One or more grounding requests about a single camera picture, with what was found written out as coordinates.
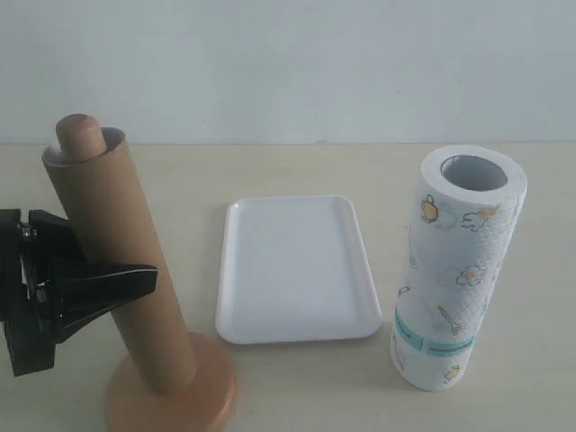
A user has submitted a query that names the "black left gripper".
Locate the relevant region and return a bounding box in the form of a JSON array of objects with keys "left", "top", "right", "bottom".
[{"left": 1, "top": 209, "right": 158, "bottom": 377}]

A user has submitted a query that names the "brown cardboard tube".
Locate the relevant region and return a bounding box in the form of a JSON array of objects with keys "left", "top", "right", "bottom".
[{"left": 42, "top": 127, "right": 196, "bottom": 394}]

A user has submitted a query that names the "printed paper towel roll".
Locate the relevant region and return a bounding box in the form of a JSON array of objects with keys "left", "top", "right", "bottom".
[{"left": 390, "top": 145, "right": 527, "bottom": 392}]

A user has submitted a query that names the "wooden paper towel holder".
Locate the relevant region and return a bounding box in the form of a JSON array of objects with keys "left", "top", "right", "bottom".
[{"left": 42, "top": 113, "right": 236, "bottom": 431}]

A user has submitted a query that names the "white rectangular plastic tray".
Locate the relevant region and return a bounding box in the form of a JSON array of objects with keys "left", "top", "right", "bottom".
[{"left": 215, "top": 194, "right": 383, "bottom": 345}]

